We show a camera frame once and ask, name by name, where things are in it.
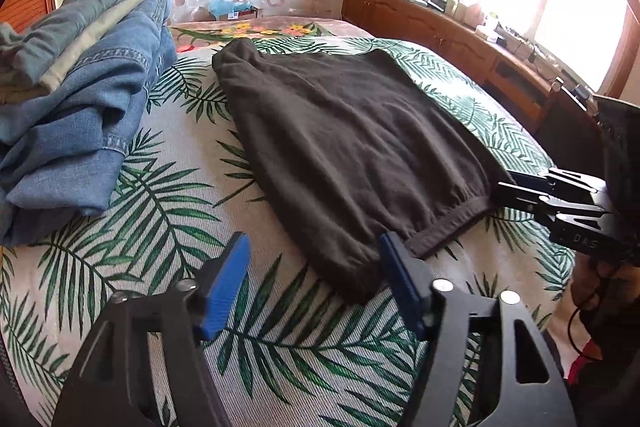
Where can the palm leaf bed cover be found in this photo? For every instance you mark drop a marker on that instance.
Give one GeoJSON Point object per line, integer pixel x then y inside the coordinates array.
{"type": "Point", "coordinates": [292, 352]}

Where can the floral blanket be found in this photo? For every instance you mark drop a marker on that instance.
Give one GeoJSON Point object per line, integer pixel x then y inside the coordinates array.
{"type": "Point", "coordinates": [191, 36]}

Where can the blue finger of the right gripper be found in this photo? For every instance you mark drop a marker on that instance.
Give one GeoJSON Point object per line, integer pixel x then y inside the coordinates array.
{"type": "Point", "coordinates": [530, 182]}
{"type": "Point", "coordinates": [535, 198]}

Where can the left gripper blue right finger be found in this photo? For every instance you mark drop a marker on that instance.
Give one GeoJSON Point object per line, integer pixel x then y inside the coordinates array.
{"type": "Point", "coordinates": [410, 281]}

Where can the person right hand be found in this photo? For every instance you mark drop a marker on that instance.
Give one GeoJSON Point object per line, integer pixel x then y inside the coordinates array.
{"type": "Point", "coordinates": [598, 284]}

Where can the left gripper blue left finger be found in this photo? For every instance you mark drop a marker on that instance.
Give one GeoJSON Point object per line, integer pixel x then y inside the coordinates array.
{"type": "Point", "coordinates": [219, 281]}

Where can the blue tissue box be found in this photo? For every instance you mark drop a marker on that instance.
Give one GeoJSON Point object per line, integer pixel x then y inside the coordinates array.
{"type": "Point", "coordinates": [223, 10]}

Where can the blue denim jeans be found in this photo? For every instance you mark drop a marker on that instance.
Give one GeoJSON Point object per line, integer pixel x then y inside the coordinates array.
{"type": "Point", "coordinates": [61, 154]}

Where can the long wooden cabinet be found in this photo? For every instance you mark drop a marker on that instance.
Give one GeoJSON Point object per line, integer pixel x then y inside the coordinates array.
{"type": "Point", "coordinates": [560, 124]}

